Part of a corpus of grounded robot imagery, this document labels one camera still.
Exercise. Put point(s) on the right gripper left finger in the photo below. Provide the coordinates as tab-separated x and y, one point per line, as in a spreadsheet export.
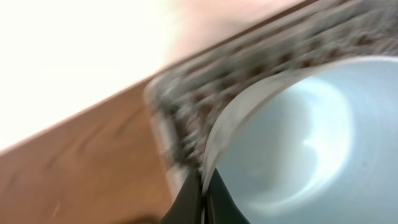
186	208

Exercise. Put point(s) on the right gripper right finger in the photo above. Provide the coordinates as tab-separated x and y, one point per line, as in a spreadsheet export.
220	207

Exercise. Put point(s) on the light blue cup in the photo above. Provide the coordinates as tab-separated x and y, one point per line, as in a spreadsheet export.
317	145

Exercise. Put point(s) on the grey dishwasher rack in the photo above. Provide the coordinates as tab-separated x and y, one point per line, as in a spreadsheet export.
186	98

